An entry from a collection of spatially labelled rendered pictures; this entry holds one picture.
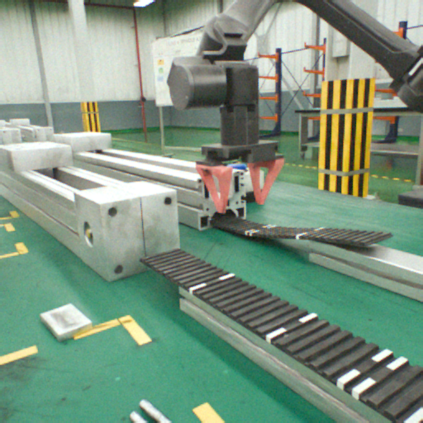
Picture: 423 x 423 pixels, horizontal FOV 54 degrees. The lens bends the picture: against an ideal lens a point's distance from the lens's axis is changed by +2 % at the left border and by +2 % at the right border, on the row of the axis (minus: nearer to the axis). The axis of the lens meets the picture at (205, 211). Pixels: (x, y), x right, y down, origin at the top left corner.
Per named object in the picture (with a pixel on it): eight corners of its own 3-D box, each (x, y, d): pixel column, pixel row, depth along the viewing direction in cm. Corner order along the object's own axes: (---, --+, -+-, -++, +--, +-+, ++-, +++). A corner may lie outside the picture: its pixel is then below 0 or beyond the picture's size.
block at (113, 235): (196, 256, 55) (192, 187, 52) (108, 282, 48) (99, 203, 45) (163, 240, 62) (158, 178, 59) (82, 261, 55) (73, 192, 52)
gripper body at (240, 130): (200, 158, 61) (197, 106, 59) (251, 150, 67) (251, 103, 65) (225, 162, 56) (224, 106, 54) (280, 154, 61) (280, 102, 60)
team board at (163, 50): (152, 163, 698) (141, 40, 648) (172, 160, 736) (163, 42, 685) (223, 169, 606) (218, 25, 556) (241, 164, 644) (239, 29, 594)
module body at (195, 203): (245, 218, 71) (244, 170, 69) (198, 230, 65) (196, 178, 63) (85, 170, 134) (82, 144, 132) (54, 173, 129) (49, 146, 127)
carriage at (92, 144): (113, 158, 115) (111, 133, 113) (73, 163, 109) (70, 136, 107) (92, 154, 128) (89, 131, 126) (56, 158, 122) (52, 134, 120)
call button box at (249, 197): (264, 199, 84) (264, 168, 82) (227, 208, 79) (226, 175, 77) (240, 193, 90) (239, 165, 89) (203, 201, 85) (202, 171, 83)
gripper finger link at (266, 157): (222, 205, 66) (221, 146, 63) (256, 197, 69) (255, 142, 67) (250, 213, 60) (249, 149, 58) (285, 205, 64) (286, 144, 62)
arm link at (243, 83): (267, 59, 57) (242, 63, 62) (225, 58, 53) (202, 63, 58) (267, 111, 59) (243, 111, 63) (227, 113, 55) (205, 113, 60)
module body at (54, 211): (149, 244, 60) (144, 187, 58) (82, 261, 55) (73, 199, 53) (22, 178, 124) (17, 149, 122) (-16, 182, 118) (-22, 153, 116)
